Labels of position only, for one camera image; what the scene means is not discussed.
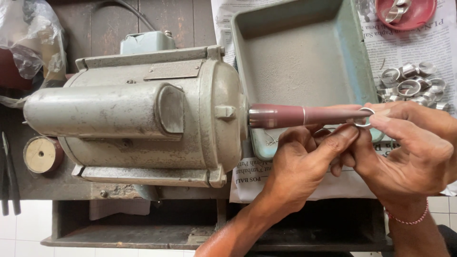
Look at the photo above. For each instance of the pile of silver rings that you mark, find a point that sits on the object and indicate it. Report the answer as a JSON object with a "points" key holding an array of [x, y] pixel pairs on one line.
{"points": [[410, 85]]}

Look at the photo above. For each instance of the person's right hand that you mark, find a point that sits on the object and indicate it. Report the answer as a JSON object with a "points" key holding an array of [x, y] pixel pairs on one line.
{"points": [[410, 160]]}

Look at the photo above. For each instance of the newspaper sheet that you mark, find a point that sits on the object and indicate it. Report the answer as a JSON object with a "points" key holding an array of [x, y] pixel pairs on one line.
{"points": [[410, 42]]}

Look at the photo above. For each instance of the person's dark trousers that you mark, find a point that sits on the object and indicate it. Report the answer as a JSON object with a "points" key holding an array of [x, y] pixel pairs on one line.
{"points": [[450, 242]]}

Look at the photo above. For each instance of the pale blue switch box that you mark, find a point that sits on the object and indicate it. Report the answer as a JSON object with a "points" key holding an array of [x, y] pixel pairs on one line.
{"points": [[146, 42]]}

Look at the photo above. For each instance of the dark red box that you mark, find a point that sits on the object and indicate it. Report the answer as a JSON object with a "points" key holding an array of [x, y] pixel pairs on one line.
{"points": [[12, 71]]}

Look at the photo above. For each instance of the white paper sheet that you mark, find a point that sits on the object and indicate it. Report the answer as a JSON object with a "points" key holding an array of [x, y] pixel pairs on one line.
{"points": [[117, 209]]}

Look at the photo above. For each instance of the red plastic bowl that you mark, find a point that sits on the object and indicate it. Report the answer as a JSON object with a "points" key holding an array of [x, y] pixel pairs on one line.
{"points": [[421, 14]]}

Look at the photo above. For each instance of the maroon sandpaper roll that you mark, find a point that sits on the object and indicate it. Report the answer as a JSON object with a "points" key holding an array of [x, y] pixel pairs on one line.
{"points": [[41, 155]]}

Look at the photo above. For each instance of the maroon tapered sanding spindle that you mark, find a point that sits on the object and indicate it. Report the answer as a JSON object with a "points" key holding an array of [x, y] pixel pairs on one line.
{"points": [[278, 116]]}

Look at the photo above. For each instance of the person's left hand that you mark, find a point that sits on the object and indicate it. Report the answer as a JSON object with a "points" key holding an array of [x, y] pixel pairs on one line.
{"points": [[300, 167]]}

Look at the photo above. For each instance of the grey electric polishing motor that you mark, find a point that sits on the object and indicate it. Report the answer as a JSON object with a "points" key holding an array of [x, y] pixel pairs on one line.
{"points": [[135, 114]]}

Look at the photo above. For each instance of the clear plastic bag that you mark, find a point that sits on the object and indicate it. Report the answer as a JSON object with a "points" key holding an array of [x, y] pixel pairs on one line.
{"points": [[28, 39]]}

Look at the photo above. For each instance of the green metal tray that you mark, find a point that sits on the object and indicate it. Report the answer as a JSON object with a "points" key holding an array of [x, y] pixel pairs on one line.
{"points": [[303, 60]]}

